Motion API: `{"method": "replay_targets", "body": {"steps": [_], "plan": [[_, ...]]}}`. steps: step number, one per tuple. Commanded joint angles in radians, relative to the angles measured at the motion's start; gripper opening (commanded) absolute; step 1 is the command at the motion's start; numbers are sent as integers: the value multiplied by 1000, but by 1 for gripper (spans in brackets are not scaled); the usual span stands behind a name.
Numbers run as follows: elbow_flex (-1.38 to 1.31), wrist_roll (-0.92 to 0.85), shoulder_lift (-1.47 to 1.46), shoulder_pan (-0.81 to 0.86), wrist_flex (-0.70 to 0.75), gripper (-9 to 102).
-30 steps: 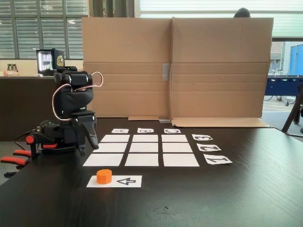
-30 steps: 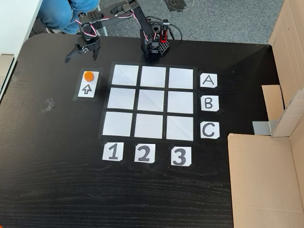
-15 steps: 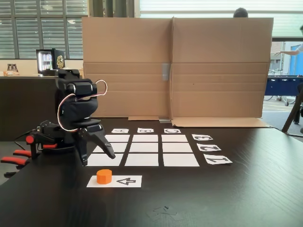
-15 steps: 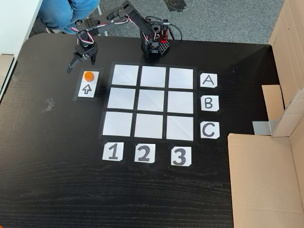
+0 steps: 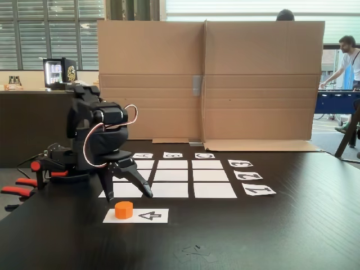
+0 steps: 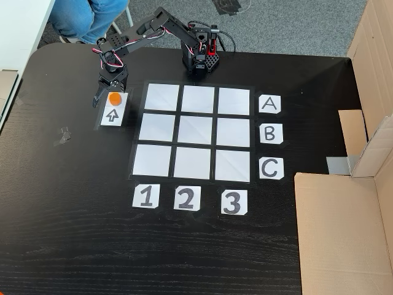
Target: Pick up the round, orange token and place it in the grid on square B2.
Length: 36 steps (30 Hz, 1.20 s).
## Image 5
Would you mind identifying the round orange token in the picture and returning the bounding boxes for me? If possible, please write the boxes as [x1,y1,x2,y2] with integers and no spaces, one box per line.
[114,200,134,221]

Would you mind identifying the white paper grid square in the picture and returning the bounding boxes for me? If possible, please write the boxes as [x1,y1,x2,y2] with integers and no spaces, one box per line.
[193,182,238,199]
[191,160,224,170]
[147,182,189,199]
[153,169,189,182]
[98,182,148,199]
[156,160,189,170]
[134,160,156,170]
[192,169,230,182]
[111,169,152,182]

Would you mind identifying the white arrow paper sheet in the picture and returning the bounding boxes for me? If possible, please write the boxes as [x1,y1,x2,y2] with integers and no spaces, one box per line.
[102,208,170,224]

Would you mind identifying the red black table clamp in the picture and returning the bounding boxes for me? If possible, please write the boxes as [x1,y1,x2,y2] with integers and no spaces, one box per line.
[0,159,70,212]

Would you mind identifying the black mini fridge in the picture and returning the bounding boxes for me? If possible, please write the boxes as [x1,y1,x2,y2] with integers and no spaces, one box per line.
[42,57,78,91]

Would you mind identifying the dark wooden counter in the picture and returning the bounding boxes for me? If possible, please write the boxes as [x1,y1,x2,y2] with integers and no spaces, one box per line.
[0,89,100,169]

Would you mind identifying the clear tape scraps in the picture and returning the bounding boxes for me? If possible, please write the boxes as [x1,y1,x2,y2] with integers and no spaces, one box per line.
[173,244,218,264]

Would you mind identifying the paper label number 3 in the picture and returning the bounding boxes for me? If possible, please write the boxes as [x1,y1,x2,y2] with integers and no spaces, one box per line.
[227,159,253,168]

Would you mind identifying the paper label number 2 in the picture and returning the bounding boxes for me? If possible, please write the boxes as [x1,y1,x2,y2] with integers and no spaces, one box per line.
[233,170,264,181]

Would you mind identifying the grey window blinds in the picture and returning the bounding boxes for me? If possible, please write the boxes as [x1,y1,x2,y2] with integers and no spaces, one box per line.
[0,0,105,71]

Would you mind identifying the orange white box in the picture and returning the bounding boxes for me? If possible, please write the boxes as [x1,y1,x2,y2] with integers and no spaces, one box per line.
[0,83,24,92]

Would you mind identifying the paper label number 1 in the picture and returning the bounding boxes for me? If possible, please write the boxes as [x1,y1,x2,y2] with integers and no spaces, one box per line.
[241,182,277,196]

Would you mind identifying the large brown cardboard screen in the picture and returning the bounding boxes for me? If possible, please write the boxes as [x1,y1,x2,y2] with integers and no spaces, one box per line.
[96,19,326,153]

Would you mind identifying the white roller blind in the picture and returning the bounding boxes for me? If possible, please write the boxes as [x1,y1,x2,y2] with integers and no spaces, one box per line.
[165,0,360,23]

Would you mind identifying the blue foosball table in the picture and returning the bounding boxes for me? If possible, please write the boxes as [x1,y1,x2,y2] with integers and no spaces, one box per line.
[313,87,360,127]

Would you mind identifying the dark wooden stand leg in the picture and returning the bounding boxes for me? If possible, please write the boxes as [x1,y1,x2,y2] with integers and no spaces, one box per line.
[334,98,360,165]

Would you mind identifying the person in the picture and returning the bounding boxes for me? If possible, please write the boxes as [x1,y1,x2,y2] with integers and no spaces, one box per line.
[276,8,295,22]
[319,35,360,134]

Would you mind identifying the white red servo cable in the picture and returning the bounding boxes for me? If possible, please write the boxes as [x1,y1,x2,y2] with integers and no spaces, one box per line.
[83,104,139,169]

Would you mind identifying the black power cable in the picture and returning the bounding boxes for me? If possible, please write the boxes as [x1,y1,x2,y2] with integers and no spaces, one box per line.
[16,151,46,181]

